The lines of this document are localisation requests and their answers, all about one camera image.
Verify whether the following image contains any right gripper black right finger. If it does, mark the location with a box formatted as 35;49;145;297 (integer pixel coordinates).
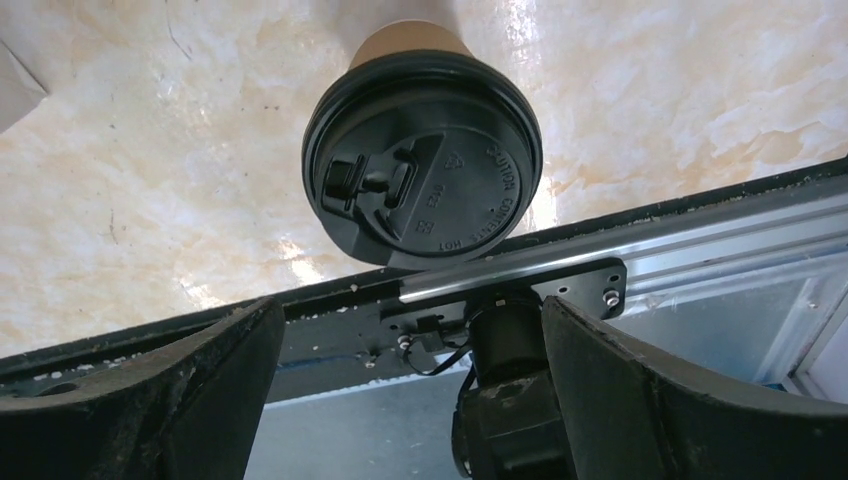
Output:
542;297;847;479

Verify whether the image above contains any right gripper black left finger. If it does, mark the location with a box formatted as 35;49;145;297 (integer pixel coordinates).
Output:
1;298;285;479

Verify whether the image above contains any black cup lid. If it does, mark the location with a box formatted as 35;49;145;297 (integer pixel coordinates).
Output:
301;50;543;271

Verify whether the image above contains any beige paper bag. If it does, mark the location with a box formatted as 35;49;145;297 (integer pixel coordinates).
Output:
0;42;48;133

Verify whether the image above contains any brown paper coffee cup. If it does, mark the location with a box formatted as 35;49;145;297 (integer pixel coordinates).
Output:
348;20;474;70

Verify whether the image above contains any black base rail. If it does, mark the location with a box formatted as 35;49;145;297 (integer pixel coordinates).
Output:
0;155;848;405

